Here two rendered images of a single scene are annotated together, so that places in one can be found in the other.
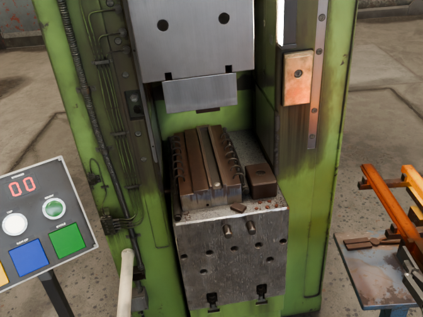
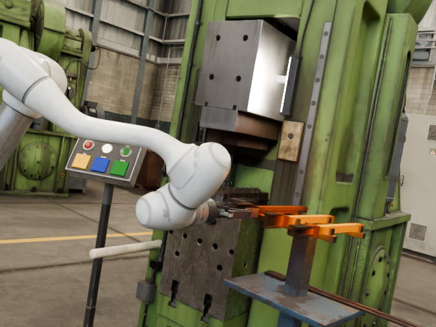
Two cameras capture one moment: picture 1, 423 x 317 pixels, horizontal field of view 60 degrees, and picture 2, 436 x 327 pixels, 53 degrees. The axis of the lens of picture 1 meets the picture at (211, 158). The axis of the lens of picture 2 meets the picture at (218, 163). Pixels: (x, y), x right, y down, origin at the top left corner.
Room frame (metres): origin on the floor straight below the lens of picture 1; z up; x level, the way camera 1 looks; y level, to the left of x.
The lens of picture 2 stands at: (-0.59, -1.29, 1.22)
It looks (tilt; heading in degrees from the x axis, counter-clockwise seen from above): 3 degrees down; 40
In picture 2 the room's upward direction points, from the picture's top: 10 degrees clockwise
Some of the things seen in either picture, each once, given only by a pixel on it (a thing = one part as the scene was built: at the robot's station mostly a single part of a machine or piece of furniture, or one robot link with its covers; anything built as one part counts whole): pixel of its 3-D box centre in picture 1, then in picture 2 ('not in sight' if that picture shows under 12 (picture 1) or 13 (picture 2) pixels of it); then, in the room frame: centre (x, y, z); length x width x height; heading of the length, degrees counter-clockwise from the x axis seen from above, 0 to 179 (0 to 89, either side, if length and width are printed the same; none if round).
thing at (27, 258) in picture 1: (29, 257); (100, 165); (0.69, 0.50, 1.01); 0.07 x 0.05 x 0.07; 120
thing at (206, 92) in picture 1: (193, 68); (242, 124); (1.14, 0.03, 1.32); 0.42 x 0.20 x 0.10; 5
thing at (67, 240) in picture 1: (67, 240); (119, 169); (0.74, 0.41, 1.01); 0.07 x 0.05 x 0.07; 120
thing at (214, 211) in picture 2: not in sight; (210, 210); (0.41, -0.47, 1.01); 0.09 x 0.08 x 0.07; 178
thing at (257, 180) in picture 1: (260, 180); (243, 206); (1.01, -0.16, 0.95); 0.12 x 0.08 x 0.06; 5
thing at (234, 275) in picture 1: (222, 211); (231, 250); (1.15, -0.02, 0.69); 0.56 x 0.38 x 0.45; 5
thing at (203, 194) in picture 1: (203, 161); (230, 195); (1.14, 0.03, 0.96); 0.42 x 0.20 x 0.09; 5
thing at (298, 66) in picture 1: (296, 78); (290, 141); (1.09, -0.29, 1.27); 0.09 x 0.02 x 0.17; 95
